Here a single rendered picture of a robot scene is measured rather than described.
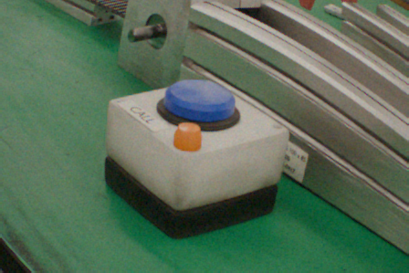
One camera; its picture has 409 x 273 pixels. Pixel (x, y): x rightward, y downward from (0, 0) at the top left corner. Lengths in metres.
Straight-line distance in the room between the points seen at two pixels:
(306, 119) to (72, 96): 0.20
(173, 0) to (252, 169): 0.20
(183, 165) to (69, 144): 0.15
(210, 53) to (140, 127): 0.15
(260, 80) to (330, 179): 0.09
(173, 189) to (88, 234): 0.07
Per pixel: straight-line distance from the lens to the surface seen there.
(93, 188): 0.57
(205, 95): 0.54
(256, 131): 0.54
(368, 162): 0.55
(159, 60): 0.72
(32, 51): 0.81
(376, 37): 0.79
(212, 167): 0.52
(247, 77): 0.64
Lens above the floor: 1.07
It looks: 25 degrees down
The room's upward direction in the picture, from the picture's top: 8 degrees clockwise
